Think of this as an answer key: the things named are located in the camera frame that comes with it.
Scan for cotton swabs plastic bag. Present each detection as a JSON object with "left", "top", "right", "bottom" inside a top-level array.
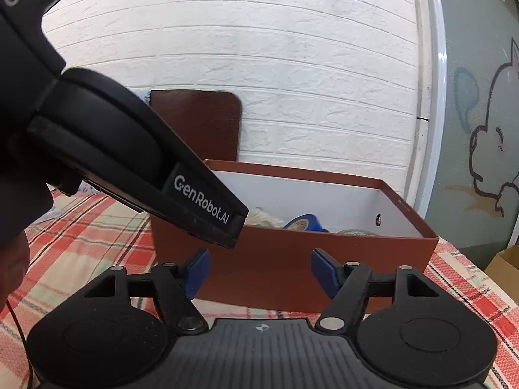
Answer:
[{"left": 245, "top": 207, "right": 286, "bottom": 228}]

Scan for person's left hand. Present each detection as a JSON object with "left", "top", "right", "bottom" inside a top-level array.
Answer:
[{"left": 0, "top": 231, "right": 30, "bottom": 311}]

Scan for patterned clear tape roll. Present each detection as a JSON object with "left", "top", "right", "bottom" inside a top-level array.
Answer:
[{"left": 336, "top": 229, "right": 378, "bottom": 236}]

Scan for blue tape roll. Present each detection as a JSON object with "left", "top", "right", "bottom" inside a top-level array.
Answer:
[{"left": 283, "top": 213, "right": 327, "bottom": 233}]

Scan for red shoe box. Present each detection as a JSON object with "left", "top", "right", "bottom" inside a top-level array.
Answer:
[{"left": 151, "top": 161, "right": 438, "bottom": 312}]

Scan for red plaid bed sheet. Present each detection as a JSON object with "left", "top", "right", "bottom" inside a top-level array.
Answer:
[{"left": 1, "top": 193, "right": 518, "bottom": 388}]

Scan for dark brown headboard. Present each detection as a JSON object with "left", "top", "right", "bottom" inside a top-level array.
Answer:
[{"left": 150, "top": 89, "right": 242, "bottom": 162}]

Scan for cartoon painted door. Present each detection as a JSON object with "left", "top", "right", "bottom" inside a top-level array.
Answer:
[{"left": 426, "top": 0, "right": 518, "bottom": 269}]

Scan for cardboard box on floor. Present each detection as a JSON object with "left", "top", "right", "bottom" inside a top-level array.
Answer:
[{"left": 485, "top": 245, "right": 519, "bottom": 302}]

